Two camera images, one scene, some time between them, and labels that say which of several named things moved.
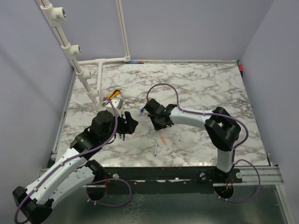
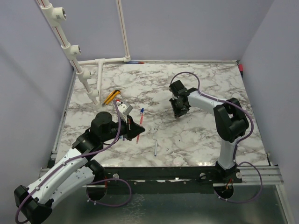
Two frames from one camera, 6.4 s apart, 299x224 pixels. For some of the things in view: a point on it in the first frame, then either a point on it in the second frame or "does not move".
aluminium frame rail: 269,175 does not move
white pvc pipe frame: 56,15 does not move
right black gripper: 156,127 -> 178,113
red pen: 164,140 -> 140,122
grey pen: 155,149 does not move
